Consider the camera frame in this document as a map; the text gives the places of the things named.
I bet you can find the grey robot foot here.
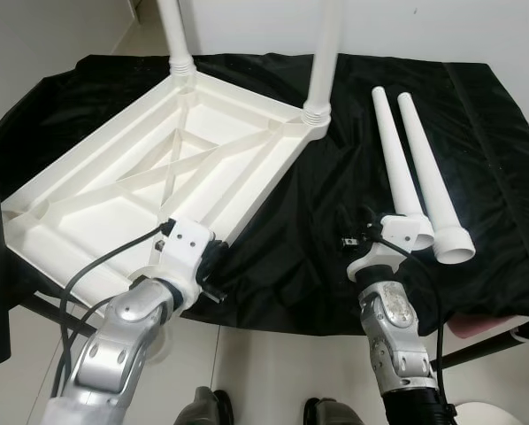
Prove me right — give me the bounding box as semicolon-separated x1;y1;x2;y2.
302;398;363;425
174;387;234;425

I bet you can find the black cloth table cover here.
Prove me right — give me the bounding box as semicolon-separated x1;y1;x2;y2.
0;53;529;368

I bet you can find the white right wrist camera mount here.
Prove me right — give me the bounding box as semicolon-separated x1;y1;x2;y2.
349;215;425;280

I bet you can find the black metal table leg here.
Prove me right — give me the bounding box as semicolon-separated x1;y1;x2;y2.
19;292;102;337
440;328;529;371

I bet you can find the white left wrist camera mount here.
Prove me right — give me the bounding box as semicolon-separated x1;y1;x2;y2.
154;217;217;306

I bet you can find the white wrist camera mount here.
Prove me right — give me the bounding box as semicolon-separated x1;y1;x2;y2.
154;217;217;306
349;215;425;280

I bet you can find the white rounded plastic object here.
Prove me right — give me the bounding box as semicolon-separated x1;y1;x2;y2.
455;403;513;425

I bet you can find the grey left robot foot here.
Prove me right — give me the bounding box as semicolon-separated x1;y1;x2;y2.
174;387;234;425

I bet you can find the grey right robot foot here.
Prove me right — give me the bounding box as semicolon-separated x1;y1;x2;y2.
302;398;363;425

